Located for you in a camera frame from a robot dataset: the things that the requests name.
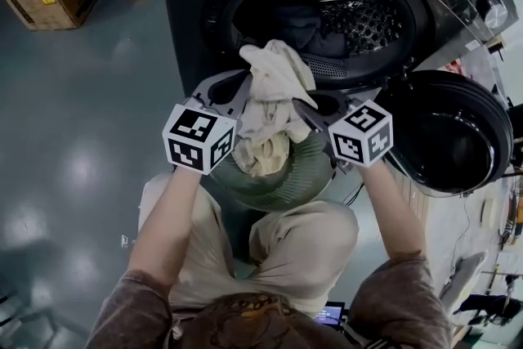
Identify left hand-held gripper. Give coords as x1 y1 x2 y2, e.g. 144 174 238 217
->
162 69 252 176

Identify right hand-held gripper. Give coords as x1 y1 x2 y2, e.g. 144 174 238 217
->
292 91 394 176

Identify white towel clothes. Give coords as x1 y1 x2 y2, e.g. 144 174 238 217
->
239 38 319 144

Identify green laundry basket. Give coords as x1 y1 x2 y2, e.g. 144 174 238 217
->
208 126 338 213

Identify dark grey garment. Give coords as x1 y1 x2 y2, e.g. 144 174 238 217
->
273 5 351 59

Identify person's left forearm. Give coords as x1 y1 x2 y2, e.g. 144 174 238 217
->
127 167 206 288

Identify person's right forearm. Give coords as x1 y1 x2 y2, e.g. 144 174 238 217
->
357 158 428 263

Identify black washing machine door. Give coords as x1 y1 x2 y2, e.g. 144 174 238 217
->
382 69 514 198

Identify wooden slat platform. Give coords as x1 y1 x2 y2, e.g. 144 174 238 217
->
398 171 430 226

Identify person's beige trousers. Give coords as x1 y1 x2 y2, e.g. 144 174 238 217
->
137 173 360 318

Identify small black tablet screen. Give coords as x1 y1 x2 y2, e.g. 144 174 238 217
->
314 301 346 326

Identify white and yellow foam cushion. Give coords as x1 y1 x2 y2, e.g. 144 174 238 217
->
440 251 487 311

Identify person's brown printed shirt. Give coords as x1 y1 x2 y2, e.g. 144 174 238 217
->
85 253 454 349

